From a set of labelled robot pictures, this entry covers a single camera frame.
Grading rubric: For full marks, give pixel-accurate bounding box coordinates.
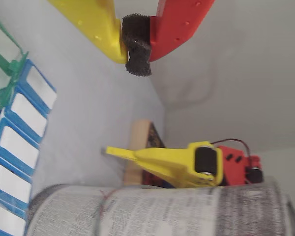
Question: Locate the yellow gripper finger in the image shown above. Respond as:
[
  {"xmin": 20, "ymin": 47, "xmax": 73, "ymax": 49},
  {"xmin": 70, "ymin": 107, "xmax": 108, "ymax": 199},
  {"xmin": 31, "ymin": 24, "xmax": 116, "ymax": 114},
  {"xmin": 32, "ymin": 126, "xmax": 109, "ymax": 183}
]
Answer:
[{"xmin": 48, "ymin": 0, "xmax": 127, "ymax": 64}]

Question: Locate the idle gripper yellow finger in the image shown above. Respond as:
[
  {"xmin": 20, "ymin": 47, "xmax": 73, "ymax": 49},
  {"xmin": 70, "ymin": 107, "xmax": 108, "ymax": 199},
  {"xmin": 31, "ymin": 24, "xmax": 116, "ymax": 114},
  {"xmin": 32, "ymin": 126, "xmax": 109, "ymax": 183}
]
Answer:
[{"xmin": 105, "ymin": 146, "xmax": 213, "ymax": 189}]

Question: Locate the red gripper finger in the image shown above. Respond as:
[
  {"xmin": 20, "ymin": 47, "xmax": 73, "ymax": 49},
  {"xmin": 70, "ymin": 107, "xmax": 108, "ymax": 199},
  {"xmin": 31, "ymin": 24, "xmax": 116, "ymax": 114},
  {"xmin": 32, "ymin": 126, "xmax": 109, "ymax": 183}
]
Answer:
[{"xmin": 121, "ymin": 0, "xmax": 215, "ymax": 78}]

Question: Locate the weekly pill organizer box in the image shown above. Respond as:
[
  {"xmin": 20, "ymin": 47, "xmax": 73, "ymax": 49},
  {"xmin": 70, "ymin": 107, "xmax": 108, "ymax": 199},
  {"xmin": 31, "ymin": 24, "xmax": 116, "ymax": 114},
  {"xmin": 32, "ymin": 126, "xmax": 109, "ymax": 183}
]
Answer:
[{"xmin": 0, "ymin": 16, "xmax": 58, "ymax": 236}]

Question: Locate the dark patterned panel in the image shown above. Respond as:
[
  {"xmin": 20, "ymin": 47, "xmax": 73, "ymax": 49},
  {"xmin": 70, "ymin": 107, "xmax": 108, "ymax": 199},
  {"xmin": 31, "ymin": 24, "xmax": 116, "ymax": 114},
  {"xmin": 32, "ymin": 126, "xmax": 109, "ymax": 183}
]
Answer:
[{"xmin": 141, "ymin": 122, "xmax": 167, "ymax": 189}]

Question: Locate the pale wooden board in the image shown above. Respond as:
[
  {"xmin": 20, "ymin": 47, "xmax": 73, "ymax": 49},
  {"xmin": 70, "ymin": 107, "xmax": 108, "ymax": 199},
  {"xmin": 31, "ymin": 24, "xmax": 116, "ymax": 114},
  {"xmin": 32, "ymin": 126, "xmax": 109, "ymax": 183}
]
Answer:
[{"xmin": 124, "ymin": 119, "xmax": 153, "ymax": 186}]

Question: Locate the newspaper print cylinder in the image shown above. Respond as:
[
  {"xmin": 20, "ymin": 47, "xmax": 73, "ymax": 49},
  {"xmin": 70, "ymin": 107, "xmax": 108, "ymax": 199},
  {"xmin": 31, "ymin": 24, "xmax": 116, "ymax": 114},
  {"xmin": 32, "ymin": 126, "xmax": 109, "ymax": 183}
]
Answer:
[{"xmin": 27, "ymin": 176, "xmax": 295, "ymax": 236}]

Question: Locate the thin dark red wire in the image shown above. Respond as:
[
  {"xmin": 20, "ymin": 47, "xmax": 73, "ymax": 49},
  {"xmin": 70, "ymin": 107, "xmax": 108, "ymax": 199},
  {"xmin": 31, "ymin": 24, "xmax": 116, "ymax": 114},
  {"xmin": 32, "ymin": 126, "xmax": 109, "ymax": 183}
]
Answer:
[{"xmin": 211, "ymin": 138, "xmax": 252, "ymax": 157}]

